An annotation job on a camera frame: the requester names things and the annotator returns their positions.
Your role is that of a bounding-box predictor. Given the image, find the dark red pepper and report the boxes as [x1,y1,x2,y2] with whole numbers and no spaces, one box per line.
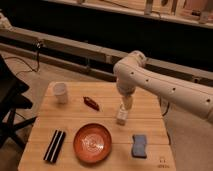
[84,97,100,111]

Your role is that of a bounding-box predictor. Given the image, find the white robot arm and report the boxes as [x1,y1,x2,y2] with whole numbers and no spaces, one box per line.
[113,51,213,124]

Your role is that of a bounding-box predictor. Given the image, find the white squeeze bottle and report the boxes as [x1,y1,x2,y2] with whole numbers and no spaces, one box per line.
[116,104,129,125]

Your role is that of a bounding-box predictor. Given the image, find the blue sponge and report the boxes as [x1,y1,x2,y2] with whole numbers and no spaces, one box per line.
[131,135,147,159]

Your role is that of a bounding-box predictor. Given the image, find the white paper cup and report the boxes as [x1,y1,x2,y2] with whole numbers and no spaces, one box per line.
[53,83,68,104]

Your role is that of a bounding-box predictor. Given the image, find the black white striped block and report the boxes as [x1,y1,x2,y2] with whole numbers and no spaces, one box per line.
[43,130,66,163]

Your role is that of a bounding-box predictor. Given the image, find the black office chair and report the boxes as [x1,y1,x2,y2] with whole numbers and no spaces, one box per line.
[0,54,36,149]

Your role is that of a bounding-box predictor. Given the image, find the black cable on floor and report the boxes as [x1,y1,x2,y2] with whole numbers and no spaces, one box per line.
[3,40,45,76]

